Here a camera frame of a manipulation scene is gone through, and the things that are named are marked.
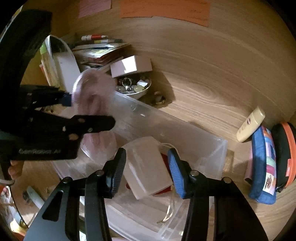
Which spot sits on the person's left hand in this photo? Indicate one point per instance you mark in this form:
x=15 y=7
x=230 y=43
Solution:
x=15 y=169

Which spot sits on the clear plastic storage bin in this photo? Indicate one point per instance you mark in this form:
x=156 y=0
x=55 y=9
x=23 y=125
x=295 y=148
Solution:
x=143 y=125

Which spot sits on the pink paper note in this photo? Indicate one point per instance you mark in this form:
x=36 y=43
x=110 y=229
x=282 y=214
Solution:
x=92 y=7

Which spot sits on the wooden desktop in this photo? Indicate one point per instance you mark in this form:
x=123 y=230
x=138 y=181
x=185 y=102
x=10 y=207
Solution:
x=208 y=81

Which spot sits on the white cardboard box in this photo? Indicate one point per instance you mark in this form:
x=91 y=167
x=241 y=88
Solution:
x=131 y=66

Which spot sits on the cream tube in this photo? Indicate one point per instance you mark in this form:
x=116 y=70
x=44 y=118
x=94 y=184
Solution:
x=251 y=125

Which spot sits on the pink fluffy pouch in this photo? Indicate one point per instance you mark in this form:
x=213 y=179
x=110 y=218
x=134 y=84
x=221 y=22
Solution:
x=92 y=92

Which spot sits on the white bowl of trinkets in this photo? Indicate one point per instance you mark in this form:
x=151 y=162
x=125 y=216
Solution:
x=133 y=87

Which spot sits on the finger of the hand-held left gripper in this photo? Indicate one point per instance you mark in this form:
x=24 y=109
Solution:
x=97 y=124
x=66 y=99

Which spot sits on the stack of books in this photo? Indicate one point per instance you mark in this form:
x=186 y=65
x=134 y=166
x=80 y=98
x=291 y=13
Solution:
x=101 y=54

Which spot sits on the black and orange case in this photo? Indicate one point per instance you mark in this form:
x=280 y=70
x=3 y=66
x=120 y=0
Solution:
x=283 y=157

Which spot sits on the red and white marker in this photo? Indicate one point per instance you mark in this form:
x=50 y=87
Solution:
x=93 y=37

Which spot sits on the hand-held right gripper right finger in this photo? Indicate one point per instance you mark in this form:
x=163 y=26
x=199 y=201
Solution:
x=177 y=171

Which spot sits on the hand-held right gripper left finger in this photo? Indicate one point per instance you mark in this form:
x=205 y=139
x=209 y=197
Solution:
x=116 y=171

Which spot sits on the blue patchwork pouch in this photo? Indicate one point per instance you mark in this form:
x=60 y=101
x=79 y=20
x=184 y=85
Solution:
x=263 y=166

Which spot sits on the upright green books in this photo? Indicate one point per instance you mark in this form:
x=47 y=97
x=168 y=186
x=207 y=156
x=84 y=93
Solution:
x=46 y=64

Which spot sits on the orange paper note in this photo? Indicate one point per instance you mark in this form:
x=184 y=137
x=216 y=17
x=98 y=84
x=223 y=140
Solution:
x=166 y=10

